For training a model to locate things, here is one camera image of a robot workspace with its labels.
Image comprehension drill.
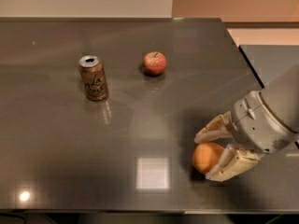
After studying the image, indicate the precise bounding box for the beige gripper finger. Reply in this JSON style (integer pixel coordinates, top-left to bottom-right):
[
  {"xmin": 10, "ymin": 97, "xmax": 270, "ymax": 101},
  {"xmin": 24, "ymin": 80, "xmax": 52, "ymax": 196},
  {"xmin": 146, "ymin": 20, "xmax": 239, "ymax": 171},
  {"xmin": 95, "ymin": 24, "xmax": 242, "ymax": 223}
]
[
  {"xmin": 194, "ymin": 111, "xmax": 233, "ymax": 144},
  {"xmin": 206, "ymin": 143, "xmax": 264, "ymax": 182}
]

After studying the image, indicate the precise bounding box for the orange fruit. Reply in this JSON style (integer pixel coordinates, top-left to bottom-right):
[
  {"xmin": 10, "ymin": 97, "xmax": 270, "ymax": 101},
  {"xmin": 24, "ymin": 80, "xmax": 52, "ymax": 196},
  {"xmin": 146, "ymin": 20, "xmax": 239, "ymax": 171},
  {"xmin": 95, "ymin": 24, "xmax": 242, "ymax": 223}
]
[{"xmin": 192, "ymin": 142, "xmax": 224, "ymax": 175}]

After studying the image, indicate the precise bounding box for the red apple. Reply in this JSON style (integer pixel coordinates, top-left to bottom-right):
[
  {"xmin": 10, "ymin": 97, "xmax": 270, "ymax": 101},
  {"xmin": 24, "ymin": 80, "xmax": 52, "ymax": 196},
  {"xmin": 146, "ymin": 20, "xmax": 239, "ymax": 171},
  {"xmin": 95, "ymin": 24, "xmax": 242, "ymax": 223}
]
[{"xmin": 143, "ymin": 51, "xmax": 167, "ymax": 77}]

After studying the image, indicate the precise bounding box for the brown LaCroix soda can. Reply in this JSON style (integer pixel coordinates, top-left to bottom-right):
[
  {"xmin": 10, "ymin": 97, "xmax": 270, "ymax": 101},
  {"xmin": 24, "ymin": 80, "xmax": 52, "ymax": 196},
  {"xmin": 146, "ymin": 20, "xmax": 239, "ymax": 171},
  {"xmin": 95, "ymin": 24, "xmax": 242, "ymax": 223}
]
[{"xmin": 78, "ymin": 55, "xmax": 108, "ymax": 101}]

